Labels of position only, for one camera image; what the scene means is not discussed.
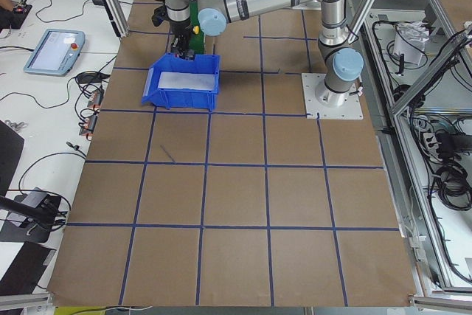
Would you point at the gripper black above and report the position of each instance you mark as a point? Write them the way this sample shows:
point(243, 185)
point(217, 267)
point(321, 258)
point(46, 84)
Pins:
point(180, 29)

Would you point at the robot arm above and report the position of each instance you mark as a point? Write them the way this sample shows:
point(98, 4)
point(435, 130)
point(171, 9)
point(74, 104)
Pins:
point(344, 64)

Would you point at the green conveyor belt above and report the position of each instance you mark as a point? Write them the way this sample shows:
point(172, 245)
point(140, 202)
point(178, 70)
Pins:
point(196, 41)

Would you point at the white foam pad left bin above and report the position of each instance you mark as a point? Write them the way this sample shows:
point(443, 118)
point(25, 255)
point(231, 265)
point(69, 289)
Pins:
point(180, 80)

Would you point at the blue bin left side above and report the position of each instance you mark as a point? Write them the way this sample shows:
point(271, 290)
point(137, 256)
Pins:
point(182, 98)

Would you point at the black power adapter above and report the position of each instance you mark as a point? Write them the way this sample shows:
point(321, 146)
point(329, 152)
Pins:
point(99, 0)

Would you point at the teach pendant near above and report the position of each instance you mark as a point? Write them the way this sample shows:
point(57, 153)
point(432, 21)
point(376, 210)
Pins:
point(56, 52)

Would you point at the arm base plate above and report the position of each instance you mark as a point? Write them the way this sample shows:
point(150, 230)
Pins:
point(323, 104)
point(309, 5)

